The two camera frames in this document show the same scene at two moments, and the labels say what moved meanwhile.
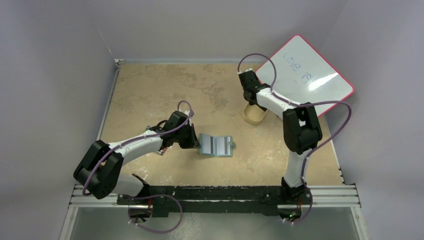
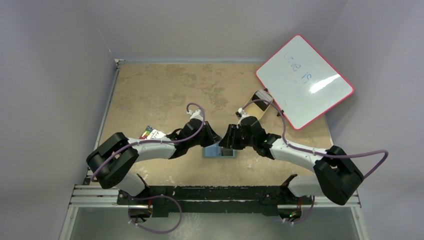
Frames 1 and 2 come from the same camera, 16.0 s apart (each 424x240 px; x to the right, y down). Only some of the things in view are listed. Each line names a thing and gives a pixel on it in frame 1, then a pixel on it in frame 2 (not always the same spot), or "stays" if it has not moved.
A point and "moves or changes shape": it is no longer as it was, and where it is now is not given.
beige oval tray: [253, 114] stays
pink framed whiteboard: [303, 75] stays
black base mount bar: [195, 199] stays
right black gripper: [248, 97] → [233, 138]
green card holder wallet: [220, 146] moves or changes shape
